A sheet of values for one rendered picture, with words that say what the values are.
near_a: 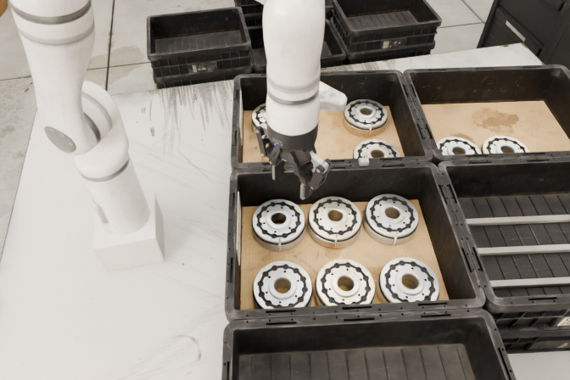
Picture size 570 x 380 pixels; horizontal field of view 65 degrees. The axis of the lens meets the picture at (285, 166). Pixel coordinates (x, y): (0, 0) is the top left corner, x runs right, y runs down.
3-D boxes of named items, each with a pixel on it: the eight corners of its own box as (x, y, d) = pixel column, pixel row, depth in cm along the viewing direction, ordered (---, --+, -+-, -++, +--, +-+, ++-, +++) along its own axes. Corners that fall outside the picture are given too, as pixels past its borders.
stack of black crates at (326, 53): (257, 128, 209) (253, 66, 184) (247, 88, 228) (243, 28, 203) (340, 115, 214) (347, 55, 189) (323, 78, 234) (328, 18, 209)
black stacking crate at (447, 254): (231, 349, 76) (225, 320, 67) (236, 207, 95) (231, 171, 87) (464, 337, 77) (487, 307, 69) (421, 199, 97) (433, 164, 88)
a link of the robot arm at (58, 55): (-11, 5, 53) (44, -30, 59) (39, 147, 75) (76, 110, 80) (57, 36, 53) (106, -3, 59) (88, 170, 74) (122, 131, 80)
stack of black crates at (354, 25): (340, 116, 214) (351, 31, 181) (324, 78, 234) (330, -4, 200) (419, 104, 220) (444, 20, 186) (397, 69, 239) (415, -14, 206)
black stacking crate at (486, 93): (421, 198, 97) (435, 162, 89) (393, 108, 117) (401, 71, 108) (601, 190, 98) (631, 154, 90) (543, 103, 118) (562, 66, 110)
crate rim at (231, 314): (225, 326, 68) (223, 320, 67) (231, 176, 88) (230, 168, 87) (484, 313, 70) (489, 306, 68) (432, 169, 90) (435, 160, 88)
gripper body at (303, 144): (253, 113, 64) (255, 158, 71) (298, 142, 60) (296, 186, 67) (287, 88, 68) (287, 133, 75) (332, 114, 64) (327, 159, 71)
